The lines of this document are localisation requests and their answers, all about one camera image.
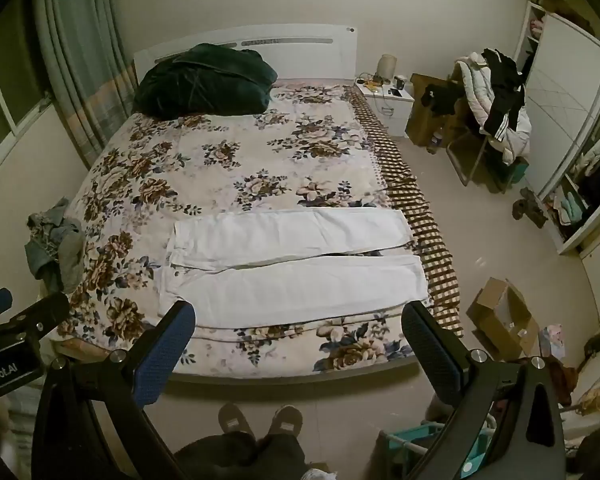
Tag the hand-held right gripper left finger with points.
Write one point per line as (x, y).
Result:
(162, 360)

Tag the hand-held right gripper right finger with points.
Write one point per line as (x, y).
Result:
(430, 355)

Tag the white pants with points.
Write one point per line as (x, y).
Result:
(280, 232)

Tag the pile of denim clothes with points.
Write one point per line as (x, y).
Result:
(50, 250)

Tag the open cardboard box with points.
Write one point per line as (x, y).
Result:
(500, 320)

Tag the person's left shoe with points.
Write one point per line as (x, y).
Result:
(236, 420)

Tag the person's shoe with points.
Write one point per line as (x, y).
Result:
(236, 420)
(286, 419)

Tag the teal plastic basket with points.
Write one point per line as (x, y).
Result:
(415, 452)

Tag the reddish brown clothes heap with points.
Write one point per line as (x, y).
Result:
(560, 380)

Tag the brown plaid bed sheet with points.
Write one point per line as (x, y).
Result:
(420, 220)

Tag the person's right shoe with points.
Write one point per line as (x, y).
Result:
(286, 419)

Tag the brown plush slippers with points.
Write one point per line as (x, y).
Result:
(530, 207)

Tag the folding chair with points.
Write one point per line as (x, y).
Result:
(472, 157)

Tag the plastic bottle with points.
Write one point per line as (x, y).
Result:
(436, 142)

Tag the window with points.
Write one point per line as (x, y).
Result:
(5, 90)

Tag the floral blanket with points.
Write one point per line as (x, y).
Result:
(260, 155)

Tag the tall brown cardboard box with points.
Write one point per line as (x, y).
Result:
(422, 120)

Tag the chair piled with clothes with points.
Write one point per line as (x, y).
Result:
(515, 135)

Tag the white nightstand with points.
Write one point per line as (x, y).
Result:
(392, 110)

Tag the black cloth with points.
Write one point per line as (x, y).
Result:
(442, 97)

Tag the green curtain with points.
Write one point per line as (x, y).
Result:
(80, 60)

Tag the black garment with white stripes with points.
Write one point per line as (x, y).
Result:
(502, 85)

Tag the dark green quilt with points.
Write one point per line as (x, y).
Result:
(200, 80)

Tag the white wardrobe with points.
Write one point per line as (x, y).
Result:
(562, 100)

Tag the beige table lamp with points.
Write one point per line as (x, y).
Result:
(387, 67)

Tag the white bed with headboard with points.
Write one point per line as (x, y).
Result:
(305, 50)

